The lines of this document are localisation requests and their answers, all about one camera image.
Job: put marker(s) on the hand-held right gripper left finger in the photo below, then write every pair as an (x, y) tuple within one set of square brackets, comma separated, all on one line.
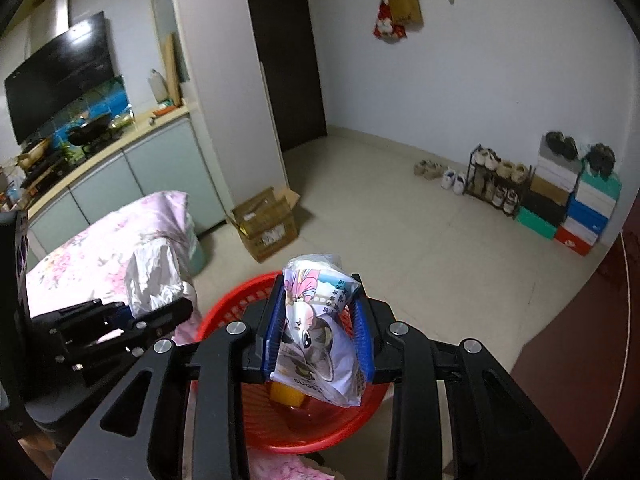
[(272, 320)]

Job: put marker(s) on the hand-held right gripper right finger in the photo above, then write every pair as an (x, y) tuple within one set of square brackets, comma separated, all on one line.
[(361, 335)]

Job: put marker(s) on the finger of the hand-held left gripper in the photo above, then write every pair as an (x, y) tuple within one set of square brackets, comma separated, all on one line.
[(150, 327), (80, 317)]

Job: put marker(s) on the printed snack packet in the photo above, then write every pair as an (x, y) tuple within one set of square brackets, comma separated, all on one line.
[(310, 340)]

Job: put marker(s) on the white plastic bag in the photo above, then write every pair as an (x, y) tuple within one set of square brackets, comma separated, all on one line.
[(150, 275)]

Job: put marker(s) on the red plastic basket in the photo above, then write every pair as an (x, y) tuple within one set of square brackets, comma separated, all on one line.
[(325, 425)]

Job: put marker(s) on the pink floral blanket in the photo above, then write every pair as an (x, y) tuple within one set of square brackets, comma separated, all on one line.
[(100, 240)]

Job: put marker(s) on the pale green bin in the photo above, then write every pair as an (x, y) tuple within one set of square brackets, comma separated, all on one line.
[(198, 255)]

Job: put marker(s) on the cardboard box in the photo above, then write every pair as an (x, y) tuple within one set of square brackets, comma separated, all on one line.
[(265, 230)]

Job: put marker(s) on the black gas stove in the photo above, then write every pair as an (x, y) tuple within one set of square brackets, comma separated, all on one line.
[(47, 165)]

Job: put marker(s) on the golden pot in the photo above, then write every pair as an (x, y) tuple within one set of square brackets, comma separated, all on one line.
[(32, 152)]

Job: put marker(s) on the pale green kitchen cabinet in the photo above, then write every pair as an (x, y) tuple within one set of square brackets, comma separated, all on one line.
[(150, 160)]

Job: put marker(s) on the beige shoe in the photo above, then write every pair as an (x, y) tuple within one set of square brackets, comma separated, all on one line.
[(421, 168), (435, 171)]

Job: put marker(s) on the white shoe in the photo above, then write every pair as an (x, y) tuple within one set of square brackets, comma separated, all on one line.
[(448, 179), (460, 183)]

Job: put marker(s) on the black wok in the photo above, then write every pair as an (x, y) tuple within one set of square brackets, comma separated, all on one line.
[(87, 132)]

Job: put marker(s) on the black shoe rack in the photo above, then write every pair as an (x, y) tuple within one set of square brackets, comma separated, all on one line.
[(470, 180)]

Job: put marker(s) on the orange kitchen tool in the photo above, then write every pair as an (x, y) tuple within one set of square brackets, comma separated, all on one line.
[(162, 110)]

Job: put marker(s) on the cluster of light sneakers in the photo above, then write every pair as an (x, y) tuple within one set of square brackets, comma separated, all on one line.
[(505, 170)]

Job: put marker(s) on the black range hood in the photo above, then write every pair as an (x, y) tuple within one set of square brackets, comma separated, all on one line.
[(55, 80)]

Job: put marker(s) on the white plastic jug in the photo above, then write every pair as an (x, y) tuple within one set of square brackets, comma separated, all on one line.
[(158, 87)]

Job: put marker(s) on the wooden cutting board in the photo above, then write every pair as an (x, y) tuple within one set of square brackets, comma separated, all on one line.
[(171, 70)]

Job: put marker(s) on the dark door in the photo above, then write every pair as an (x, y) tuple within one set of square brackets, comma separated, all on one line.
[(285, 60)]

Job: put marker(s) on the stack of shoe boxes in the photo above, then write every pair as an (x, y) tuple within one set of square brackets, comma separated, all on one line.
[(590, 205)]

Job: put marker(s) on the dark brown shoe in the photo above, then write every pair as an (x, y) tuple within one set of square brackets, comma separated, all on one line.
[(600, 159), (570, 148), (554, 141)]

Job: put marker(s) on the red floral cloth bag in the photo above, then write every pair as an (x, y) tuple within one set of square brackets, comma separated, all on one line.
[(385, 27)]

